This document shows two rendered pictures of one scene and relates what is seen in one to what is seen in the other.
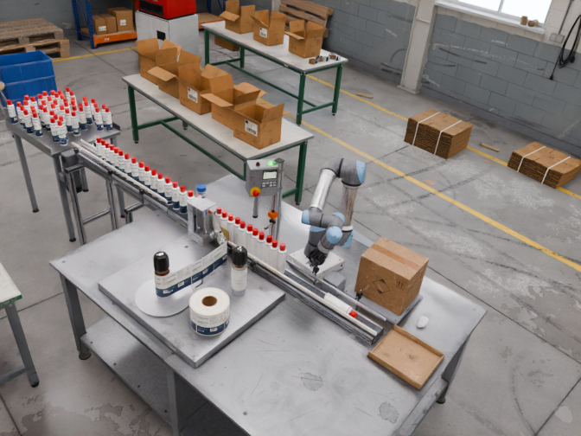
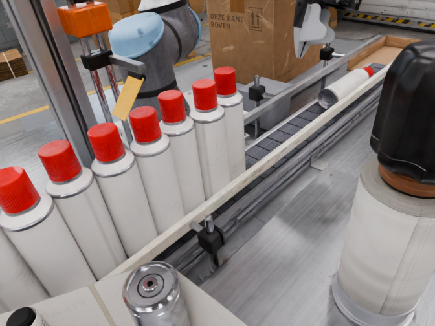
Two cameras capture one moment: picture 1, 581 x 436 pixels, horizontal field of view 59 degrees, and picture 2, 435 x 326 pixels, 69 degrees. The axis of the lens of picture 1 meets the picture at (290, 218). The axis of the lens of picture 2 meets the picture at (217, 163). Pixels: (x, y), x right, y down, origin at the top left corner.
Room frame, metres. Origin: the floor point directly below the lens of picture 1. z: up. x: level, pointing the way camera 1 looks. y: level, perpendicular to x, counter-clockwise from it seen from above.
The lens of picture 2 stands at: (2.25, 0.48, 1.25)
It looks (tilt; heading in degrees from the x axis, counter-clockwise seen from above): 36 degrees down; 281
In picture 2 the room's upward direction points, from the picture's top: 6 degrees counter-clockwise
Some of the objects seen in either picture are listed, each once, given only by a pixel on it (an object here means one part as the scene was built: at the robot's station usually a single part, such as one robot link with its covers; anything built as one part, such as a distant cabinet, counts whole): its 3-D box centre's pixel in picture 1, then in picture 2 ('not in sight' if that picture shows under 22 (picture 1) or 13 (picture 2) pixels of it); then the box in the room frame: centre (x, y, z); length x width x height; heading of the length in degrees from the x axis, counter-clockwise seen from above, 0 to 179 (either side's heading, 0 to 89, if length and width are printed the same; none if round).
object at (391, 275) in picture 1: (390, 275); (268, 27); (2.26, -0.60, 0.99); 0.30 x 0.24 x 0.27; 55
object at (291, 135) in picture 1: (210, 138); not in sight; (4.89, 0.91, 0.39); 2.20 x 0.80 x 0.78; 45
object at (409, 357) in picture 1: (405, 355); (405, 57); (1.80, -0.65, 0.85); 0.30 x 0.26 x 0.04; 53
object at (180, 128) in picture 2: (268, 250); (181, 158); (2.38, 0.11, 0.98); 0.05 x 0.05 x 0.20
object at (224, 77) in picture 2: (281, 258); (228, 129); (2.32, 0.03, 0.98); 0.05 x 0.05 x 0.20
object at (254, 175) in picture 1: (262, 177); not in sight; (2.53, 0.18, 1.38); 0.17 x 0.10 x 0.19; 108
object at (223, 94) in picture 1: (234, 102); not in sight; (4.54, 0.62, 0.96); 0.53 x 0.45 x 0.37; 137
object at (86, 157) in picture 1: (126, 219); not in sight; (3.25, 1.27, 0.47); 1.17 x 0.38 x 0.94; 53
